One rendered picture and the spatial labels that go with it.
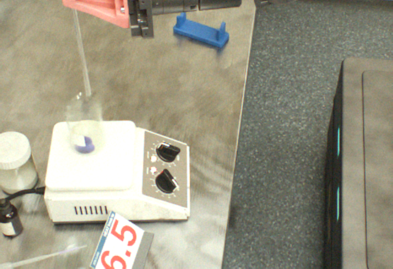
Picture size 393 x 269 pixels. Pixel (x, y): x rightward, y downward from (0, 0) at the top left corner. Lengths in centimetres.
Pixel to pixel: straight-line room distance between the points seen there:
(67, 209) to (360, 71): 102
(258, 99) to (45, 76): 109
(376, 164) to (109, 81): 68
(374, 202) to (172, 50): 57
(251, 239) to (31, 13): 88
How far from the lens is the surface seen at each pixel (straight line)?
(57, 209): 102
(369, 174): 161
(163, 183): 101
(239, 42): 129
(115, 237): 100
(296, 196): 200
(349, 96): 177
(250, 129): 214
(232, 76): 123
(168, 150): 104
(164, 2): 82
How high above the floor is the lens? 162
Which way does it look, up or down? 48 degrees down
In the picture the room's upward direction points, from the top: 1 degrees counter-clockwise
